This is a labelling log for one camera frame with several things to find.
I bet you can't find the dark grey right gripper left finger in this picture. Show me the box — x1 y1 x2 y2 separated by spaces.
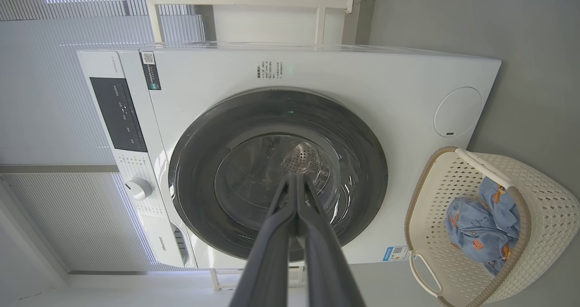
229 174 300 307

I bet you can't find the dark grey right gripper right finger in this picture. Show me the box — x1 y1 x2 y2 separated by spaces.
297 174 367 307

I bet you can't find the glass washer door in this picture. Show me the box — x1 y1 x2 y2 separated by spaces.
168 88 389 263

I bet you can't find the blue garment with orange print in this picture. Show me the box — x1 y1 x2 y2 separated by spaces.
445 197 518 276
479 176 521 239

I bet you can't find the white front-load washing machine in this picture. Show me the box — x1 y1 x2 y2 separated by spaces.
77 42 501 269

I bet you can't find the cream perforated plastic laundry basket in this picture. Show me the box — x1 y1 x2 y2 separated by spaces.
404 146 580 307

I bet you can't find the white metal railing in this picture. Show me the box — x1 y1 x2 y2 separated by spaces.
142 0 354 45

